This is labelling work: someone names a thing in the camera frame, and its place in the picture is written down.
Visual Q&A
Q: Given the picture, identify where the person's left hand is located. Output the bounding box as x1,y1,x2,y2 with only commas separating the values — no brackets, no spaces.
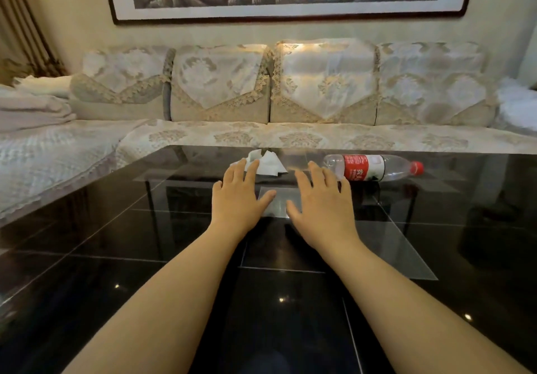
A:
208,158,278,241

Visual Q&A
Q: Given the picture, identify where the person's right hand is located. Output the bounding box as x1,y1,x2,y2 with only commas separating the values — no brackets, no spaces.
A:
286,161,364,258

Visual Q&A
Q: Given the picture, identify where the person's right forearm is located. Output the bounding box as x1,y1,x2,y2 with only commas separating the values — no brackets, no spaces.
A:
319,239,532,374

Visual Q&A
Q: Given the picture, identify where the person's left forearm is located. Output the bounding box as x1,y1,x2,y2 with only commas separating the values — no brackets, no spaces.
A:
63,226,248,374

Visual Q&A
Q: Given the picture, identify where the crumpled white tissue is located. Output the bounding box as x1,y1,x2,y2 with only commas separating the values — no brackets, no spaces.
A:
230,149,288,177

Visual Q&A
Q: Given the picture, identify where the clear plastic bottle red label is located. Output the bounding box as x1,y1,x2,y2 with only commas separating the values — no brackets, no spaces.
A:
322,154,425,183

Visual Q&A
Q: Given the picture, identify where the beige floral sofa seat cover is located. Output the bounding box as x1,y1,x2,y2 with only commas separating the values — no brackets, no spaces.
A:
113,119,537,165

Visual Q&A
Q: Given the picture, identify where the beige lace-covered sofa back cushion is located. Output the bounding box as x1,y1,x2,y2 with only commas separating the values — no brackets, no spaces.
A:
270,38,380,126
69,46,176,121
375,42,498,128
170,44,273,124

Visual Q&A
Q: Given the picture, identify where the white quilted sofa cover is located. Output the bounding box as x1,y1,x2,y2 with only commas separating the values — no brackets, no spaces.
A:
0,119,148,220

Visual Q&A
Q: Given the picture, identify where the white fluffy cushion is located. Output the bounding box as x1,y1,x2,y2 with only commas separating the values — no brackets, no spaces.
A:
494,77,537,136

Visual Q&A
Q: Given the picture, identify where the folded white towel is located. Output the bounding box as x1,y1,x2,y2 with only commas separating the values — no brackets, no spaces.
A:
13,75,74,100

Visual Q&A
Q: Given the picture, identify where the folded pale blanket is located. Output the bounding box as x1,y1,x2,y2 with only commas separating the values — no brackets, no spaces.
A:
0,84,77,134

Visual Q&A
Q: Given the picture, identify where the brown striped curtain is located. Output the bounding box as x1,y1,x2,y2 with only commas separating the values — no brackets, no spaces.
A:
0,0,69,86

